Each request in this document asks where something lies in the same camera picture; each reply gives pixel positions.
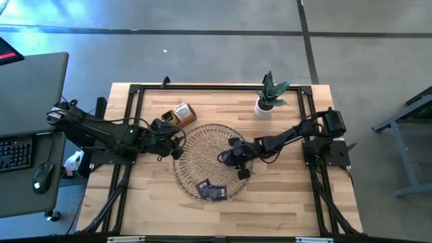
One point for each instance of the black frame clamp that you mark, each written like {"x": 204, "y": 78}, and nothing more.
{"x": 166, "y": 81}

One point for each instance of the black clamp lever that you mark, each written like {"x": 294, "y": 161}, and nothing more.
{"x": 349, "y": 148}

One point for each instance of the round woven straw placemat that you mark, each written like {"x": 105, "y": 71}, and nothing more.
{"x": 202, "y": 152}

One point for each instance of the silver bracket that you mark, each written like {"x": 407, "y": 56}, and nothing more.
{"x": 125, "y": 239}
{"x": 314, "y": 240}

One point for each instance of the grey metal table frame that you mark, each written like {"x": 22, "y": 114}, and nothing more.
{"x": 407, "y": 162}

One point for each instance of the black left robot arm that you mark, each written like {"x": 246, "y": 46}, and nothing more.
{"x": 94, "y": 130}

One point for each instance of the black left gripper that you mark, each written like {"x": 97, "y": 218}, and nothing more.
{"x": 163, "y": 141}

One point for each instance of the dark grey desk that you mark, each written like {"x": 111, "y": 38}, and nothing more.
{"x": 30, "y": 84}
{"x": 20, "y": 195}

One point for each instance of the black backlit keyboard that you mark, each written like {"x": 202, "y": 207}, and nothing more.
{"x": 15, "y": 153}

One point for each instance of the black screen with red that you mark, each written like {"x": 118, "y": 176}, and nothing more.
{"x": 8, "y": 54}

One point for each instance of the black computer mouse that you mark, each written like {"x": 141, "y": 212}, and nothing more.
{"x": 42, "y": 178}

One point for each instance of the white tea packet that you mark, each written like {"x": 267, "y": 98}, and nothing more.
{"x": 182, "y": 112}

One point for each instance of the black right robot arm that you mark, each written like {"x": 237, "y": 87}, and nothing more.
{"x": 287, "y": 136}

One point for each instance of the wooden organizer box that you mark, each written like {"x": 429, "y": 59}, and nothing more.
{"x": 190, "y": 121}

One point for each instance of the black aluminium table frame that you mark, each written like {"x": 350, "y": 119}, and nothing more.
{"x": 219, "y": 87}

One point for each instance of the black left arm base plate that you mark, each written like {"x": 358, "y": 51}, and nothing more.
{"x": 108, "y": 161}

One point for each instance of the orange yellow tea packet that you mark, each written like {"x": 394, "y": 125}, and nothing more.
{"x": 169, "y": 117}

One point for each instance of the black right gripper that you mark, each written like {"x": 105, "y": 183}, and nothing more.
{"x": 241, "y": 154}

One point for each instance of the snake plant in white pot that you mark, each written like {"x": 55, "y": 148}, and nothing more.
{"x": 264, "y": 109}

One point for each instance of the black caster wheel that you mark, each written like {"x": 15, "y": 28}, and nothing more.
{"x": 54, "y": 216}

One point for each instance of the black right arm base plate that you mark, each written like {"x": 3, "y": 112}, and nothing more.
{"x": 334, "y": 157}

